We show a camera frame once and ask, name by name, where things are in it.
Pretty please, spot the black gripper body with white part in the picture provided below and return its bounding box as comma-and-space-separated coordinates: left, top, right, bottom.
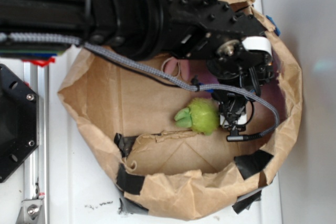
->
206, 36, 274, 134

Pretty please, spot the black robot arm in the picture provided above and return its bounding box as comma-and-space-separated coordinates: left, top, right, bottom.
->
1, 0, 277, 142

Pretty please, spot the blue tape piece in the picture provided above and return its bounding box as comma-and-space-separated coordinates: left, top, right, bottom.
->
265, 15, 280, 36

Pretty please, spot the pink plush bunny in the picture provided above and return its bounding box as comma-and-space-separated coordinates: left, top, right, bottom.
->
161, 57, 218, 84

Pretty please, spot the green fuzzy plush toy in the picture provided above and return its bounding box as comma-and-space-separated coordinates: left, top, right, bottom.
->
174, 98, 220, 135

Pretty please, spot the brown paper bag bin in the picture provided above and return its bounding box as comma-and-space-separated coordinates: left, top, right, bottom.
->
58, 0, 303, 220

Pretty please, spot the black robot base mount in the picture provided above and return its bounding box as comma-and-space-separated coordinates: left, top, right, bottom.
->
1, 64, 37, 183

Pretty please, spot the grey braided cable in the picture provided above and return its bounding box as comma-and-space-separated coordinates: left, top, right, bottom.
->
0, 32, 280, 142

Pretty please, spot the aluminium extrusion rail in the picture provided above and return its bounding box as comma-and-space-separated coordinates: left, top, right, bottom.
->
16, 62, 49, 223

